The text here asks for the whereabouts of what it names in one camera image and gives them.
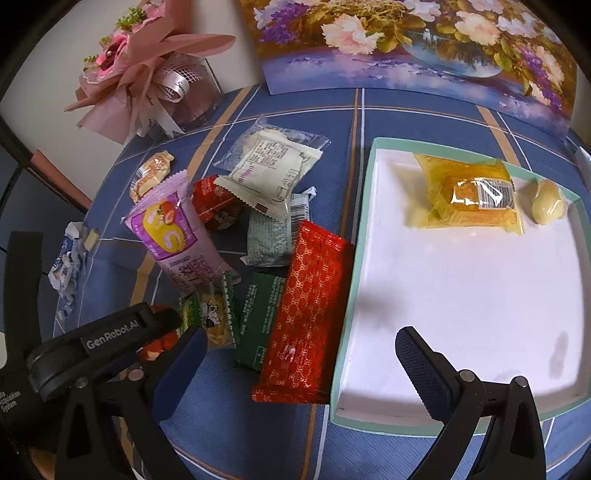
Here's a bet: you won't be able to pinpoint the long red snack pack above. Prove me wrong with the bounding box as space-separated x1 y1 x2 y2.
252 220 355 404

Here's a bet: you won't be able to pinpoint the dark green snack pack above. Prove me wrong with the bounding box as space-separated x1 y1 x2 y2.
235 273 286 370

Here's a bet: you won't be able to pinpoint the yellow wrapped pastry pack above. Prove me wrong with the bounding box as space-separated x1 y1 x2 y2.
415 154 524 235

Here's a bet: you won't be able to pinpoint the cream white snack pack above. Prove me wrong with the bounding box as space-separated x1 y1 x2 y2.
215 132 322 222

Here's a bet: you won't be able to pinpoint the small red snack pack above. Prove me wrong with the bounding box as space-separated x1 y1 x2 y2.
191 175 243 232

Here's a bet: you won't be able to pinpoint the floral painting canvas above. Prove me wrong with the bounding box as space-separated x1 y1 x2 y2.
240 0 577 137

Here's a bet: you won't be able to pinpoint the blue plaid tablecloth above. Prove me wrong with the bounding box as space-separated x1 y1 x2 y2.
55 85 587 479

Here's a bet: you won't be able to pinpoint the purple snack pack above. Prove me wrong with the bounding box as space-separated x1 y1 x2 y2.
124 170 240 295

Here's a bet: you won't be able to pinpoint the white tray with teal rim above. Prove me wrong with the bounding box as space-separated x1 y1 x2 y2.
331 137 590 436

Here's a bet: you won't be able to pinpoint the green white cookie pack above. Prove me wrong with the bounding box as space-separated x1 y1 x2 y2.
177 271 239 349

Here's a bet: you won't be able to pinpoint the grey green snack pack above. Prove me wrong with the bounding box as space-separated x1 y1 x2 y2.
240 187 317 268

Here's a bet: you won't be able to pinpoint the blue white crumpled wrappers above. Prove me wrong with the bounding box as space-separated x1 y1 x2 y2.
47 222 95 328

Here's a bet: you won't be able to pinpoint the clear wrapped round pastry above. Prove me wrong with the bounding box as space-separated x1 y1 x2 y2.
212 115 331 172

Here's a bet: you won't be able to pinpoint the pink flower bouquet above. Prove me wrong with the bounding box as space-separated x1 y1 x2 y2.
64 1 235 144

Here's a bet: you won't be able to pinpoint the orange white candy pack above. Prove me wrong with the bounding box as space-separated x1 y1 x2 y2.
129 151 174 204

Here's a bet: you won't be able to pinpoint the pale yellow wrapped ball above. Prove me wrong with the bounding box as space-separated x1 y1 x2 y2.
531 179 568 226

